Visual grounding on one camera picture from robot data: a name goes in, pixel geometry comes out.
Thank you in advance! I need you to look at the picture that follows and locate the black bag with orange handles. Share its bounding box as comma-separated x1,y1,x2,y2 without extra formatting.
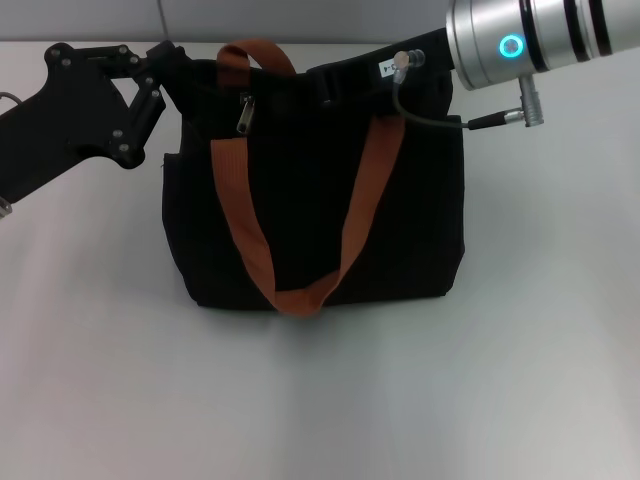
160,40,469,317

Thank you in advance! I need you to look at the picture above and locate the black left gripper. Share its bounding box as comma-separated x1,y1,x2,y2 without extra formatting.
0,41,191,204

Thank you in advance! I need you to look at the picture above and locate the right gripper grey cable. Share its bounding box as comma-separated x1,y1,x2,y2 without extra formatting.
392,48,546,132

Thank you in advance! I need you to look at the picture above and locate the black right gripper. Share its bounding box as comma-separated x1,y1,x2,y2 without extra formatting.
251,27,459,120

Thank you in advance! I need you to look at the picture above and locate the silver metal zipper pull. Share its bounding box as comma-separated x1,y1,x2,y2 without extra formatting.
235,92,259,136

